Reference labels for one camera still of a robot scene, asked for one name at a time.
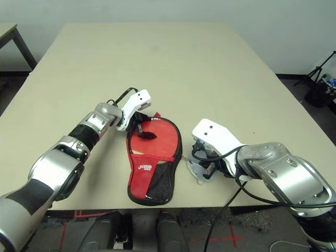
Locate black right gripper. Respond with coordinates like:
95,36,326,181
193,139,229,180

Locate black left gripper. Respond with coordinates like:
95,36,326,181
127,111,159,140

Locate red black paddle case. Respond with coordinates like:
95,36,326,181
125,112,183,206

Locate dark robot right leg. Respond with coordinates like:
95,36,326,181
156,211,191,252

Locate dark robot leg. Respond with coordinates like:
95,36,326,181
78,209,133,252
156,211,191,252

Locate dark robot left leg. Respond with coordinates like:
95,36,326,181
78,209,133,252

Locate black bin with bottles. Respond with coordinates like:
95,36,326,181
304,75,336,109

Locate black tripod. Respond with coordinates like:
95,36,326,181
293,51,336,88

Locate beige side table black legs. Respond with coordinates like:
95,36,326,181
0,23,38,72

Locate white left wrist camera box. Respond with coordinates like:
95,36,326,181
117,89,153,132

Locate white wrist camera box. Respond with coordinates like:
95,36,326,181
117,89,153,132
191,118,248,182

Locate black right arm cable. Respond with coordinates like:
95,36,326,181
190,145,336,252

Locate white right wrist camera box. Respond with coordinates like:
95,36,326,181
191,118,248,182

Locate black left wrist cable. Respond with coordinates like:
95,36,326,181
106,87,140,106

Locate white floor cable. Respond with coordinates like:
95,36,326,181
270,239,311,252

